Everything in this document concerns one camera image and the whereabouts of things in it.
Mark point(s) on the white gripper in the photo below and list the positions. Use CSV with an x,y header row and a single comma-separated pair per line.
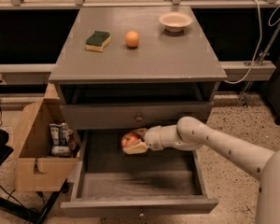
x,y
153,137

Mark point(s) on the red apple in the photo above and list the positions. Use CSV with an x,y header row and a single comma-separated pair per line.
x,y
129,139

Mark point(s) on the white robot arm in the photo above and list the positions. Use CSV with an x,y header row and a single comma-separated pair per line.
x,y
190,134

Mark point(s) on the open grey lower drawer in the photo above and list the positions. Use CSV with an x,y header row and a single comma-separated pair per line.
x,y
110,183

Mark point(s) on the closed grey top drawer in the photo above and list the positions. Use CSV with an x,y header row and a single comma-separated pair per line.
x,y
131,116

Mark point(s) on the grey drawer cabinet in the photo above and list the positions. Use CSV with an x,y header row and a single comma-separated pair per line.
x,y
163,68

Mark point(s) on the snack bag in box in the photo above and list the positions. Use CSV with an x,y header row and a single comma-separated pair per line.
x,y
63,140

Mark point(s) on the orange fruit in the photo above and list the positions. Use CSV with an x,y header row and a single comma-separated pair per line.
x,y
132,39

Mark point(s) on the green and yellow sponge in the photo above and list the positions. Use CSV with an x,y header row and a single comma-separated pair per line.
x,y
98,41

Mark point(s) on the cardboard box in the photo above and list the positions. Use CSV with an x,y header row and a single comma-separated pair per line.
x,y
37,169

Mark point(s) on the beige bowl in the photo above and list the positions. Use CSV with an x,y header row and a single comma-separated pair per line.
x,y
175,22

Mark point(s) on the metal railing frame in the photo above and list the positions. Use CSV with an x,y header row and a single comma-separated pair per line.
x,y
31,73

